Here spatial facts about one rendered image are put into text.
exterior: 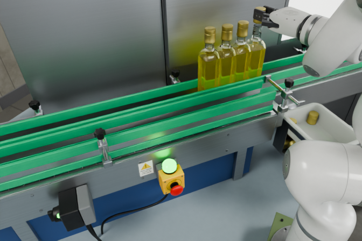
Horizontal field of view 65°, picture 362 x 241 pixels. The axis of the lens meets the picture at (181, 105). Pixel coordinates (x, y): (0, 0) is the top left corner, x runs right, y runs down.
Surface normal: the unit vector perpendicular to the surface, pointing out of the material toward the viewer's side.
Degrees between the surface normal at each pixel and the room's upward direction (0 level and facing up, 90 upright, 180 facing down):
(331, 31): 74
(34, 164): 90
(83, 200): 0
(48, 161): 90
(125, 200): 90
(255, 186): 0
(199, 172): 90
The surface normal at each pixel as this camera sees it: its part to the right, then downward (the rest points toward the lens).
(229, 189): -0.02, -0.79
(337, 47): -0.56, 0.44
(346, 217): 0.26, -0.46
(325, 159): -0.14, -0.48
